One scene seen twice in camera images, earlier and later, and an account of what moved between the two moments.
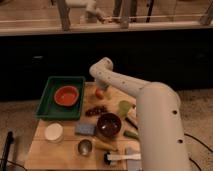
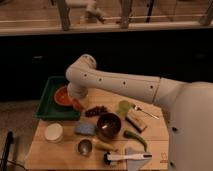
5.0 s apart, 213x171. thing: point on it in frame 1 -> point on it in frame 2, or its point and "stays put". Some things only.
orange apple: x=99 y=93 -> x=77 y=105
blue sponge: x=85 y=128 stays put
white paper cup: x=53 y=132 stays put
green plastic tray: x=48 y=107 stays put
